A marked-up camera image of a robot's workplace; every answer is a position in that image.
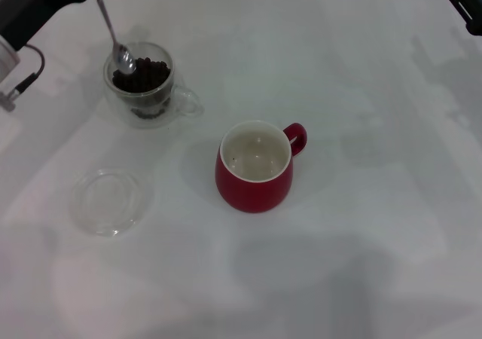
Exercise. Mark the red ceramic mug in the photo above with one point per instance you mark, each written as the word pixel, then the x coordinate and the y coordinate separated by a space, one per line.
pixel 248 196

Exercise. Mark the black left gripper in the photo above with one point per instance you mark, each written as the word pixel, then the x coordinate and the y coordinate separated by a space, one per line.
pixel 26 11

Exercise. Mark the dark coffee beans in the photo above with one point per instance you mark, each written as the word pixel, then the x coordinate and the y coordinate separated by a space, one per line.
pixel 150 77

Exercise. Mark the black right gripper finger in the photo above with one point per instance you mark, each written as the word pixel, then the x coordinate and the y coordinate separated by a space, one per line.
pixel 470 15

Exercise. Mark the clear double-wall glass cup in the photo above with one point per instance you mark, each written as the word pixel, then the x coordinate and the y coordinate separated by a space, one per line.
pixel 124 107

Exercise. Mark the clear glass saucer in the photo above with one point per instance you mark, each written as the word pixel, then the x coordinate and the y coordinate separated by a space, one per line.
pixel 109 203

